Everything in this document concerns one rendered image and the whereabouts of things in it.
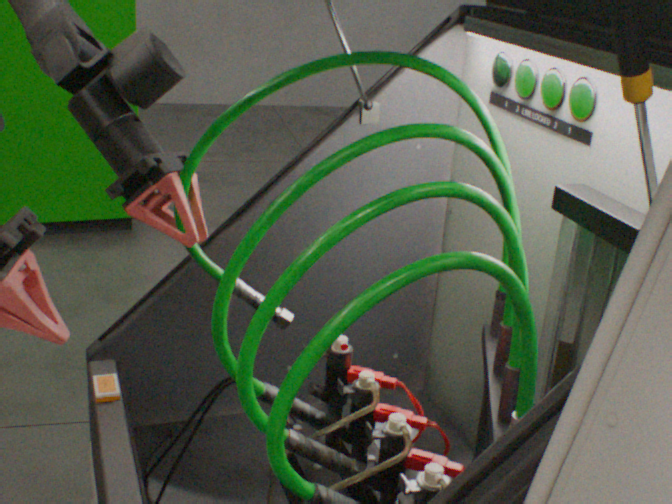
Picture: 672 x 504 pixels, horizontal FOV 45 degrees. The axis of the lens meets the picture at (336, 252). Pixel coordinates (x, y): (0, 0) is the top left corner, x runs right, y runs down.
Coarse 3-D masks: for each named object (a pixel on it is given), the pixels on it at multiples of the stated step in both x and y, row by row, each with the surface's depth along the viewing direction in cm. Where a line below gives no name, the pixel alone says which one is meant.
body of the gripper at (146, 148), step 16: (112, 128) 88; (128, 128) 88; (144, 128) 90; (96, 144) 89; (112, 144) 88; (128, 144) 88; (144, 144) 88; (112, 160) 88; (128, 160) 88; (144, 160) 85; (128, 176) 86; (144, 176) 90; (112, 192) 86; (128, 192) 89
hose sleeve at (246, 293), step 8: (240, 280) 93; (240, 288) 93; (248, 288) 93; (240, 296) 93; (248, 296) 93; (256, 296) 94; (264, 296) 95; (256, 304) 94; (280, 312) 95; (272, 320) 95
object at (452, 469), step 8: (408, 456) 77; (416, 456) 77; (424, 456) 77; (432, 456) 77; (440, 456) 77; (408, 464) 77; (416, 464) 77; (424, 464) 77; (440, 464) 76; (448, 464) 77; (456, 464) 77; (448, 472) 76; (456, 472) 76
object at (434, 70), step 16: (304, 64) 85; (320, 64) 84; (336, 64) 84; (352, 64) 85; (368, 64) 85; (384, 64) 85; (400, 64) 85; (416, 64) 85; (432, 64) 85; (272, 80) 85; (288, 80) 85; (448, 80) 85; (256, 96) 85; (464, 96) 86; (224, 112) 86; (240, 112) 86; (480, 112) 87; (208, 128) 86; (224, 128) 86; (496, 128) 88; (208, 144) 87; (496, 144) 88; (192, 160) 87; (192, 176) 88; (176, 208) 89; (176, 224) 90; (192, 256) 91; (208, 272) 92
